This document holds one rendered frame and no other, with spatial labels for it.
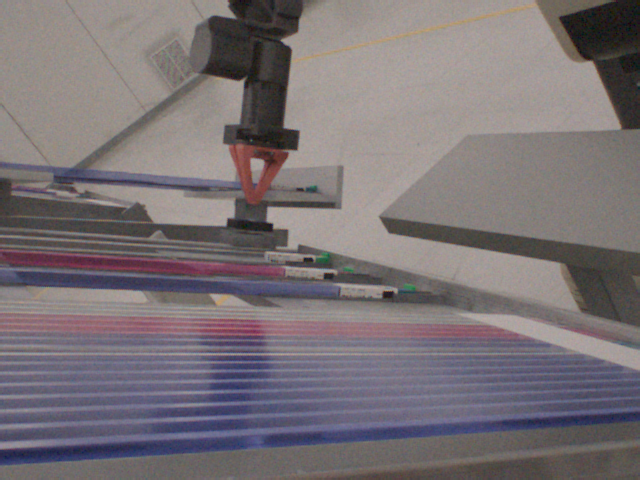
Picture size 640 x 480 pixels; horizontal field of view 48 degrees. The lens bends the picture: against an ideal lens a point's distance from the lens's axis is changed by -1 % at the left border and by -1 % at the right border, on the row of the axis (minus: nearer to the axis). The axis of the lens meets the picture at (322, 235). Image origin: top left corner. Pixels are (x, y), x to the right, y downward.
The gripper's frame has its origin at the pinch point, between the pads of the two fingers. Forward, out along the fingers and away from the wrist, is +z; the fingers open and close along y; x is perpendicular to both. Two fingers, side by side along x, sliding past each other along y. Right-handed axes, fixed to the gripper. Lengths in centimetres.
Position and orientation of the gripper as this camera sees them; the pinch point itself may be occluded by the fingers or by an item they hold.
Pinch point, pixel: (253, 197)
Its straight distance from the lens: 95.1
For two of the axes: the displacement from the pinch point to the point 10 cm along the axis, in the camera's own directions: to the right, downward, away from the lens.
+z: -1.2, 9.9, 0.7
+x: 8.6, 0.7, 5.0
